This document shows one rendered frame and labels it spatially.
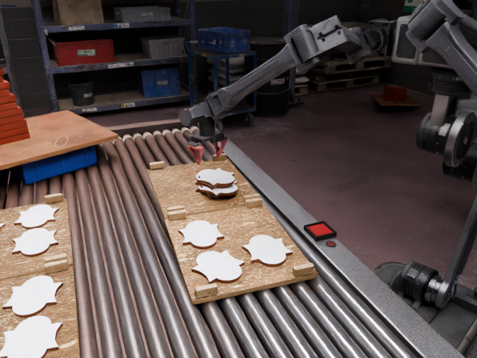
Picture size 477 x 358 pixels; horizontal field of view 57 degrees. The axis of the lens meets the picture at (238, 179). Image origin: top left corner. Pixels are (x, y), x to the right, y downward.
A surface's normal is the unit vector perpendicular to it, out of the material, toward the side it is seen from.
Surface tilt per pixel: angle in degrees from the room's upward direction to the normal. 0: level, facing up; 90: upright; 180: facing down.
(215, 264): 0
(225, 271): 0
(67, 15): 84
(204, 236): 0
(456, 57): 87
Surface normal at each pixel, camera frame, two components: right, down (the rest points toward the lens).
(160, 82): 0.38, 0.40
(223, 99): -0.62, 0.29
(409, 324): 0.00, -0.90
